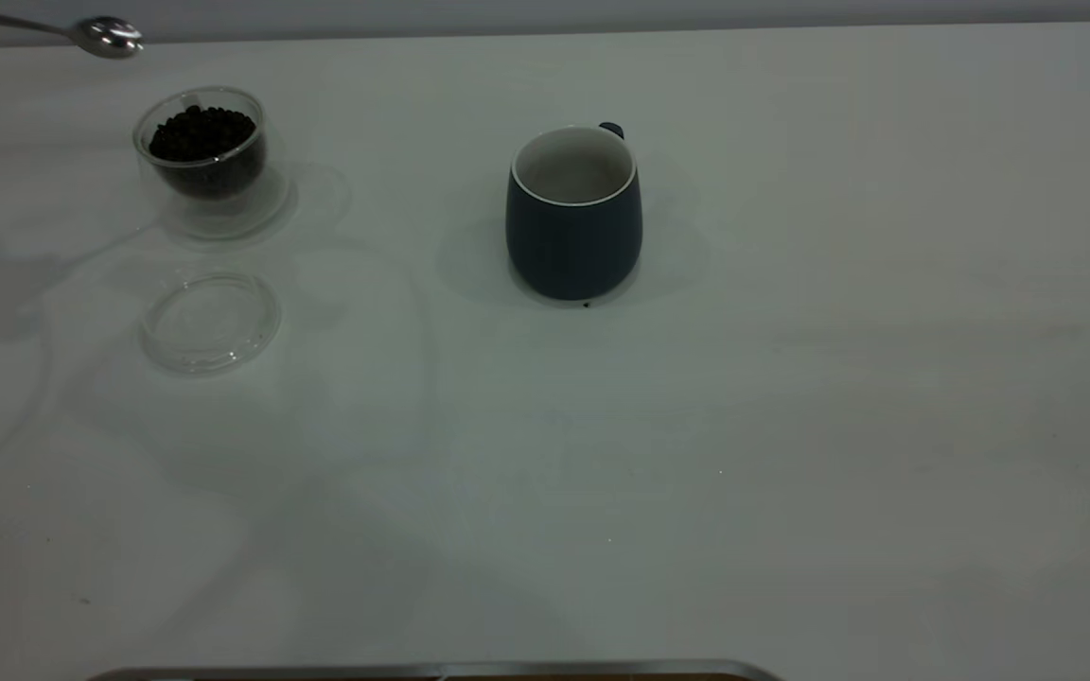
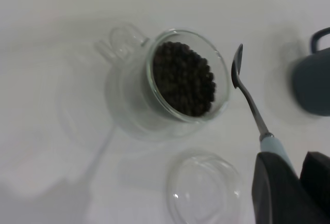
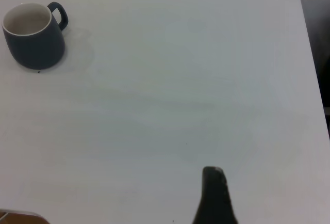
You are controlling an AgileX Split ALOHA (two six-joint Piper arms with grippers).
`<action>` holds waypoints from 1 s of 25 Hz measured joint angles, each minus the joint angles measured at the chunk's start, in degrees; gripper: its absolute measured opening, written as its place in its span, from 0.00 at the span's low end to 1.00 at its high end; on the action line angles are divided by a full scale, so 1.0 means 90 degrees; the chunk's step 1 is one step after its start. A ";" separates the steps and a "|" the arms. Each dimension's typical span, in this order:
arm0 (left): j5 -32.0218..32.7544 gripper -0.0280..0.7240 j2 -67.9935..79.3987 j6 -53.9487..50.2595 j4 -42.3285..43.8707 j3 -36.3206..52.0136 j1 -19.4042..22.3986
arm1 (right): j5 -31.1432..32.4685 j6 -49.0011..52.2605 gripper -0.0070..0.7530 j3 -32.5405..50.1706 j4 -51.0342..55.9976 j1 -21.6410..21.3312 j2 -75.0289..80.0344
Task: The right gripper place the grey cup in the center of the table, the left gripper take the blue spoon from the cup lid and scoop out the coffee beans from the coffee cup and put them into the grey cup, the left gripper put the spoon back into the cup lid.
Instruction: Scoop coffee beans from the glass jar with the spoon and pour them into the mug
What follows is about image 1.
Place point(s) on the dark blue ceramic mug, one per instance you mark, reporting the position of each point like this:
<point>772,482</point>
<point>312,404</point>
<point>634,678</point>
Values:
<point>573,246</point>

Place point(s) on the double-walled clear glass cup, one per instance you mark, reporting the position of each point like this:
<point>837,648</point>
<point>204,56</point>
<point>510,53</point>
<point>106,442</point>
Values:
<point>223,218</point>

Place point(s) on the dark coffee beans pile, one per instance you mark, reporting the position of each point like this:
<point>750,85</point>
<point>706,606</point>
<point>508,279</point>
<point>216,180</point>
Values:
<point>200,137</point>

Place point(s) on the clear round glass saucer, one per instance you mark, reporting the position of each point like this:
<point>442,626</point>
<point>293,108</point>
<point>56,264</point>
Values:
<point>209,326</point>

